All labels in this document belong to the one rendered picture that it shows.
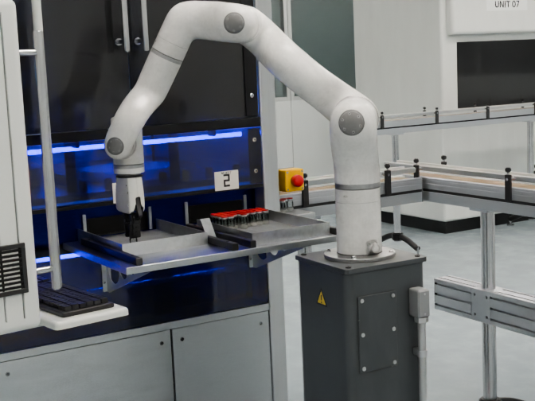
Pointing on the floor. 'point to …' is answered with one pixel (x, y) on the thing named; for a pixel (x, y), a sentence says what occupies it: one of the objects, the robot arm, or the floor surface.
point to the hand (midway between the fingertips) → (132, 229)
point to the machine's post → (270, 196)
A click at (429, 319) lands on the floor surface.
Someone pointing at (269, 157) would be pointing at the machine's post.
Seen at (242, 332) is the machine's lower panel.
